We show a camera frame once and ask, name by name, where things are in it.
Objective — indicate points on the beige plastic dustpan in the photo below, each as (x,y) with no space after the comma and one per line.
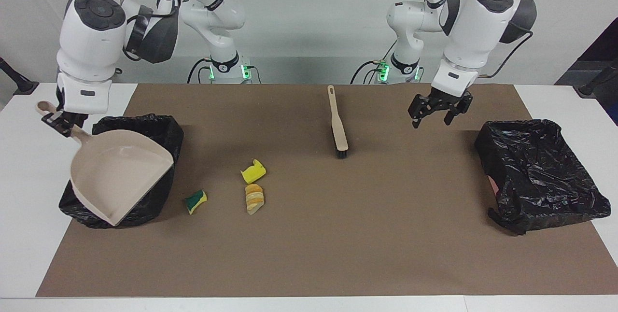
(116,177)

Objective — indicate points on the brown paper table mat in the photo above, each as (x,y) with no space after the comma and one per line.
(309,263)

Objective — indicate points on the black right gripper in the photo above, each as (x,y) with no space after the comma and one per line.
(73,119)

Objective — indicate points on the small green yellow sponge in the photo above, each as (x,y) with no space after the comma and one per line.
(195,201)

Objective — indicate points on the large striped croissant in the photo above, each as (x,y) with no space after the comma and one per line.
(254,198)

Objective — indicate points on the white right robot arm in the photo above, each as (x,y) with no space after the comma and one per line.
(91,46)

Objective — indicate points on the curled yellow sponge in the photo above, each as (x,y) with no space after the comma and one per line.
(252,173)

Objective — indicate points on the black clamp stand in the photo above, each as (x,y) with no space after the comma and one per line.
(21,85)
(591,87)

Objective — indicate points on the beige hand brush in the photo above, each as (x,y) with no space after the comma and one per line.
(339,128)

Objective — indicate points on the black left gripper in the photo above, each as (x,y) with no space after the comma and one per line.
(446,99)

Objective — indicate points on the black bag lined pink bin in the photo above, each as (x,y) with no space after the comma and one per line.
(540,181)

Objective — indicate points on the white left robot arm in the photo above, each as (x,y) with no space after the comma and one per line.
(473,27)

